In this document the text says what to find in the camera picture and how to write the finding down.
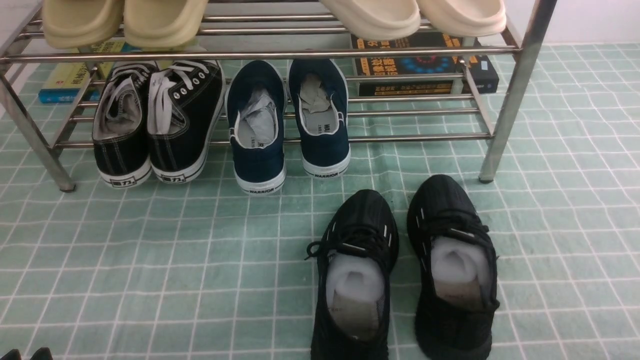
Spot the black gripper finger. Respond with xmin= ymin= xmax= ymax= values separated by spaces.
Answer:
xmin=30 ymin=347 xmax=54 ymax=360

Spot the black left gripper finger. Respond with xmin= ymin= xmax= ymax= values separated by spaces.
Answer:
xmin=0 ymin=349 xmax=22 ymax=360

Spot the black knit sneaker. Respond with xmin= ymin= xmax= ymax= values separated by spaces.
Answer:
xmin=406 ymin=174 xmax=500 ymax=360
xmin=306 ymin=189 xmax=400 ymax=360

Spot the stainless steel shoe rack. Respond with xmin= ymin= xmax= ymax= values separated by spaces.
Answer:
xmin=1 ymin=0 xmax=556 ymax=193

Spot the navy slip-on shoe left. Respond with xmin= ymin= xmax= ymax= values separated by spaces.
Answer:
xmin=225 ymin=60 xmax=288 ymax=196

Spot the navy slip-on shoe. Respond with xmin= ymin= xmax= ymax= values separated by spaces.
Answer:
xmin=286 ymin=58 xmax=351 ymax=178
xmin=225 ymin=60 xmax=288 ymax=196

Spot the navy slip-on shoe right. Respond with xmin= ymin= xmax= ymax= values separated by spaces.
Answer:
xmin=286 ymin=58 xmax=351 ymax=178

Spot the green checkered floor mat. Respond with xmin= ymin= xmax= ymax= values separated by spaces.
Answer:
xmin=0 ymin=43 xmax=640 ymax=360

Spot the black canvas sneaker left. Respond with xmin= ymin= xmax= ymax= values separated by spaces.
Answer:
xmin=91 ymin=61 xmax=159 ymax=189

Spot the black canvas sneaker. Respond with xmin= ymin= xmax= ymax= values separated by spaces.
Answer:
xmin=146 ymin=60 xmax=227 ymax=185
xmin=91 ymin=61 xmax=159 ymax=189

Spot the yellow blue book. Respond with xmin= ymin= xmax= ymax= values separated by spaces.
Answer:
xmin=38 ymin=40 xmax=141 ymax=104

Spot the black canvas sneaker right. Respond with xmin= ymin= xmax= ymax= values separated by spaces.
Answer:
xmin=146 ymin=60 xmax=227 ymax=185

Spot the tan slipper far left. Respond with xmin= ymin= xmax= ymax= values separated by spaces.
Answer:
xmin=40 ymin=0 xmax=125 ymax=49

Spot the tan slipper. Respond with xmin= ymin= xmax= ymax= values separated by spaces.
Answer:
xmin=123 ymin=0 xmax=209 ymax=48
xmin=40 ymin=0 xmax=125 ymax=49

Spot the cream slipper inner right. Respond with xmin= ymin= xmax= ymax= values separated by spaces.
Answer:
xmin=320 ymin=0 xmax=422 ymax=41

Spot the cream slipper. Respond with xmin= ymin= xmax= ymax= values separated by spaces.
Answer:
xmin=320 ymin=0 xmax=422 ymax=41
xmin=416 ymin=0 xmax=507 ymax=38

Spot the black orange book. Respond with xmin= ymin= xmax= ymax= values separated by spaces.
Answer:
xmin=350 ymin=31 xmax=500 ymax=97

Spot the cream slipper far right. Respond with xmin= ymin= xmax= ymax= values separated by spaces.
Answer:
xmin=416 ymin=0 xmax=507 ymax=38

